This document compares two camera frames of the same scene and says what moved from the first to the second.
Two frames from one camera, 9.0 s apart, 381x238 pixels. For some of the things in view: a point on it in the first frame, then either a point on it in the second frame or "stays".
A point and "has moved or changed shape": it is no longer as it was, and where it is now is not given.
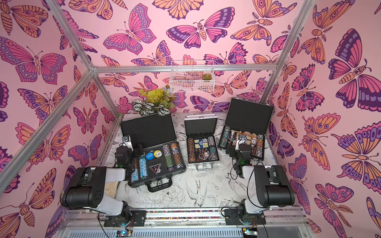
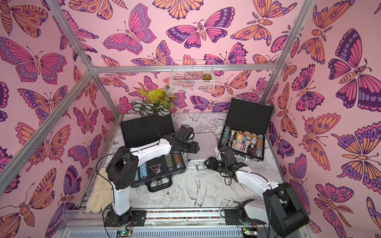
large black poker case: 162,158 stays
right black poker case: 245,122 stays
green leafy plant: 162,95 stays
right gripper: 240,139 to 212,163
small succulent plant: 207,77 stays
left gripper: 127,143 to 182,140
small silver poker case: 202,132 has moved or changed shape
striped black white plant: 147,109 stays
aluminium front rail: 290,217 stays
